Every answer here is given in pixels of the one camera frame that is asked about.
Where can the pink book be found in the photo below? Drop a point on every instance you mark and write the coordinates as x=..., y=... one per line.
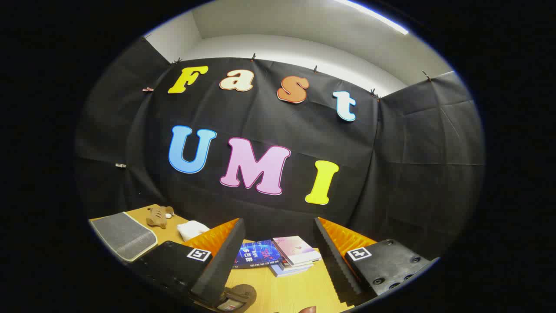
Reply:
x=295, y=250

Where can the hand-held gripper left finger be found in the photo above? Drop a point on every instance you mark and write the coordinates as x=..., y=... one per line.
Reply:
x=217, y=265

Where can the brown striped plush toy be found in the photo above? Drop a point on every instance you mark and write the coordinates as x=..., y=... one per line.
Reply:
x=158, y=216

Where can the black backdrop cloth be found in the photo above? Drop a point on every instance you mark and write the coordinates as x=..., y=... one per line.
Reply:
x=278, y=148

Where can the cream fabric storage box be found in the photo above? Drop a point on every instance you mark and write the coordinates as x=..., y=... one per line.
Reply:
x=124, y=234

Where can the white plush toy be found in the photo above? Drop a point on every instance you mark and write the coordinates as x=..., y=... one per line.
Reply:
x=192, y=229

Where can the pale blue book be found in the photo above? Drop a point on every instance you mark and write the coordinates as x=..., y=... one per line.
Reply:
x=289, y=270

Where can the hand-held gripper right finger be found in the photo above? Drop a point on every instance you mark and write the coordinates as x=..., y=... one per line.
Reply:
x=336, y=265

